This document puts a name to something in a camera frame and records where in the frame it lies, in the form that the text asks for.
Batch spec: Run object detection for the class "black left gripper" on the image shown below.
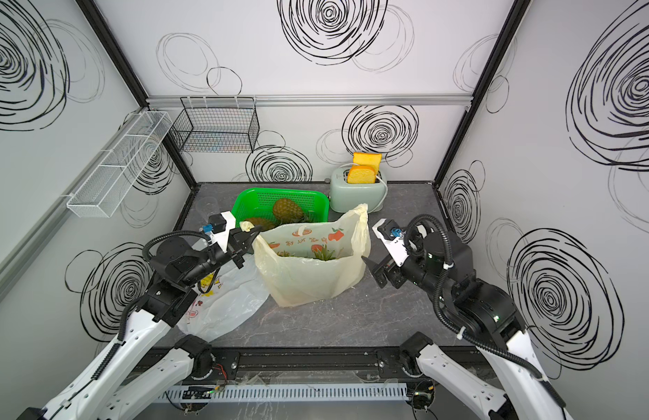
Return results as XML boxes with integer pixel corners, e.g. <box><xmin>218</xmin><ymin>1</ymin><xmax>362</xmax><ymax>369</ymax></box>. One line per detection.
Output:
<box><xmin>182</xmin><ymin>225</ymin><xmax>261</xmax><ymax>291</ymax></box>

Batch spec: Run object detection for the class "yellow ripe pineapple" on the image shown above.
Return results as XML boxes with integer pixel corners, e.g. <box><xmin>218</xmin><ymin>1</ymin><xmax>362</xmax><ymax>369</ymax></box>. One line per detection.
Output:
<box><xmin>277</xmin><ymin>245</ymin><xmax>337</xmax><ymax>262</ymax></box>

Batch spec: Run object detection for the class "yellowish fruit print plastic bag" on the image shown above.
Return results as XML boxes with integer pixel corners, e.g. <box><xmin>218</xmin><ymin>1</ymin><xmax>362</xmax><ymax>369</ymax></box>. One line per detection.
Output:
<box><xmin>253</xmin><ymin>204</ymin><xmax>371</xmax><ymax>307</ymax></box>

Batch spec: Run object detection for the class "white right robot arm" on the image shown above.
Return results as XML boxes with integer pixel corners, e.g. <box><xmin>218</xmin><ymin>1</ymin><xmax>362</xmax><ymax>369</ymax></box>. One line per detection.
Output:
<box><xmin>364</xmin><ymin>213</ymin><xmax>571</xmax><ymax>419</ymax></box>

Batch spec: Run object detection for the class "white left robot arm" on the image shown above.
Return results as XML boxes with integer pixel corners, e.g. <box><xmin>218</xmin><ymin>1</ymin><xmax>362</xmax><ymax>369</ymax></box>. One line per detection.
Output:
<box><xmin>20</xmin><ymin>222</ymin><xmax>261</xmax><ymax>419</ymax></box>

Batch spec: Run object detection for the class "green pineapple front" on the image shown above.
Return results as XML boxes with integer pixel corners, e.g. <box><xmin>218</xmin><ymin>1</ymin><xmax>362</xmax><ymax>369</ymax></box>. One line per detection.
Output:
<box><xmin>246</xmin><ymin>217</ymin><xmax>276</xmax><ymax>232</ymax></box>

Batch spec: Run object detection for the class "green pineapple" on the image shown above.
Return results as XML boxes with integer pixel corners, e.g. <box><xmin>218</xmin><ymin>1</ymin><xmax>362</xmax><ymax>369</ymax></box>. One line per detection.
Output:
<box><xmin>272</xmin><ymin>198</ymin><xmax>314</xmax><ymax>224</ymax></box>
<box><xmin>246</xmin><ymin>217</ymin><xmax>276</xmax><ymax>232</ymax></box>

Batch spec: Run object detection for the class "white bunny print plastic bag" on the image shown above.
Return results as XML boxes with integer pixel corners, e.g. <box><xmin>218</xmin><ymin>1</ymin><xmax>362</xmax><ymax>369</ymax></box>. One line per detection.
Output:
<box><xmin>177</xmin><ymin>255</ymin><xmax>269</xmax><ymax>342</ymax></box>

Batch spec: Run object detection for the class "green pineapple middle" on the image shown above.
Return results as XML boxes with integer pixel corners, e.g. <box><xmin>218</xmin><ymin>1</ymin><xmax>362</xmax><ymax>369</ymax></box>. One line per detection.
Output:
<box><xmin>272</xmin><ymin>198</ymin><xmax>314</xmax><ymax>224</ymax></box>

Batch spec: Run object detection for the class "green plastic basket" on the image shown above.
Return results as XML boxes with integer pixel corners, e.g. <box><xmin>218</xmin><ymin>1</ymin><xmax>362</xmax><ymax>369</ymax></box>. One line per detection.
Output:
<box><xmin>232</xmin><ymin>187</ymin><xmax>330</xmax><ymax>229</ymax></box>

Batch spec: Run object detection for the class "clear plastic cup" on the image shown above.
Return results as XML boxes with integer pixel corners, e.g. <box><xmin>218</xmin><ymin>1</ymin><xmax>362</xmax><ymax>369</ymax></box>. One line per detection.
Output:
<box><xmin>194</xmin><ymin>196</ymin><xmax>221</xmax><ymax>225</ymax></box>

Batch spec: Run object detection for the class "mint green toaster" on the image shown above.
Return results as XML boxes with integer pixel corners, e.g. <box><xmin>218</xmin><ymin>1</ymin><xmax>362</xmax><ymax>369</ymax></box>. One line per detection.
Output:
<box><xmin>329</xmin><ymin>164</ymin><xmax>388</xmax><ymax>214</ymax></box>

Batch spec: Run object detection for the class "front toast slice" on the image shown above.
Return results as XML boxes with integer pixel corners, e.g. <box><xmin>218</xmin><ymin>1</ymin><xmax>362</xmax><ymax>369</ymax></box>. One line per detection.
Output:
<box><xmin>346</xmin><ymin>164</ymin><xmax>378</xmax><ymax>185</ymax></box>

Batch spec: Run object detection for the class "toast slice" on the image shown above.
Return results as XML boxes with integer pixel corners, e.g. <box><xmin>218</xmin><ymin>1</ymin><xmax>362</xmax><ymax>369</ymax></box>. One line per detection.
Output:
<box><xmin>353</xmin><ymin>152</ymin><xmax>382</xmax><ymax>173</ymax></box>
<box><xmin>346</xmin><ymin>164</ymin><xmax>378</xmax><ymax>185</ymax></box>

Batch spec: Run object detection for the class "back toast slice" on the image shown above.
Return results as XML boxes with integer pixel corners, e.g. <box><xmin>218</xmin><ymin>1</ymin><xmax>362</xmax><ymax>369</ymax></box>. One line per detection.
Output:
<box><xmin>353</xmin><ymin>152</ymin><xmax>382</xmax><ymax>173</ymax></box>

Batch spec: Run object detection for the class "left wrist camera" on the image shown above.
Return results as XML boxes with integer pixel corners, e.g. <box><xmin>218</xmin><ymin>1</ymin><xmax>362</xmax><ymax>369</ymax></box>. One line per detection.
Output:
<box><xmin>200</xmin><ymin>211</ymin><xmax>236</xmax><ymax>252</ymax></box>

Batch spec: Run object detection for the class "black wire wall basket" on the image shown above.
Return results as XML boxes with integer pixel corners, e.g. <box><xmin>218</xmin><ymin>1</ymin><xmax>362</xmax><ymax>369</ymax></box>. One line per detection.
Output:
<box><xmin>171</xmin><ymin>96</ymin><xmax>260</xmax><ymax>153</ymax></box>

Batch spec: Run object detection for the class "grey slotted cable duct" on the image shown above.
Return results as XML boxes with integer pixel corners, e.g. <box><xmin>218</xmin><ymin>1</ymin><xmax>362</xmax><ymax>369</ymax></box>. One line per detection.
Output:
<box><xmin>154</xmin><ymin>383</ymin><xmax>410</xmax><ymax>404</ymax></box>

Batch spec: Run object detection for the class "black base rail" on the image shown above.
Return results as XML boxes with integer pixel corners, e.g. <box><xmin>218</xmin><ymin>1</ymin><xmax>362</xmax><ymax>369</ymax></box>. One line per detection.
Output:
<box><xmin>139</xmin><ymin>345</ymin><xmax>462</xmax><ymax>380</ymax></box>

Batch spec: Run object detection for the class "white mesh wall shelf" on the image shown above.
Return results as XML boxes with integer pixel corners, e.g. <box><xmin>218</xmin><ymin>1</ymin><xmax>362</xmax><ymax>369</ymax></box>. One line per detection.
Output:
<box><xmin>66</xmin><ymin>110</ymin><xmax>172</xmax><ymax>218</ymax></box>

